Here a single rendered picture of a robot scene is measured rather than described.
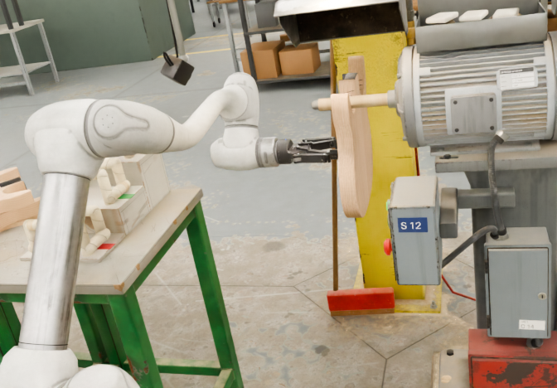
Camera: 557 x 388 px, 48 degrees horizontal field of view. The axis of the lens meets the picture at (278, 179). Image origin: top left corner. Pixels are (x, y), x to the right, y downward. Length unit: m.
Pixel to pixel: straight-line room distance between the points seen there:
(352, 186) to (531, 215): 0.45
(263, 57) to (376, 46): 4.29
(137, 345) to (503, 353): 0.96
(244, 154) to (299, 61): 4.89
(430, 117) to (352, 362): 1.42
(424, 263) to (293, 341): 1.51
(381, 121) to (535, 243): 1.16
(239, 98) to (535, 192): 0.84
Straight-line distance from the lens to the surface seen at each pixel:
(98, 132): 1.36
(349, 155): 1.66
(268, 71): 6.75
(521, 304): 1.66
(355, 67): 1.87
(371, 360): 2.70
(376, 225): 2.79
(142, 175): 1.99
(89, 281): 1.74
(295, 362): 2.74
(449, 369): 2.20
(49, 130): 1.47
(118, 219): 1.90
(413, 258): 1.42
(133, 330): 1.76
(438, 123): 1.52
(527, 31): 1.52
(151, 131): 1.39
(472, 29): 1.51
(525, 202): 1.63
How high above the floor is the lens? 1.73
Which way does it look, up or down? 23 degrees down
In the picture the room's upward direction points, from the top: 10 degrees counter-clockwise
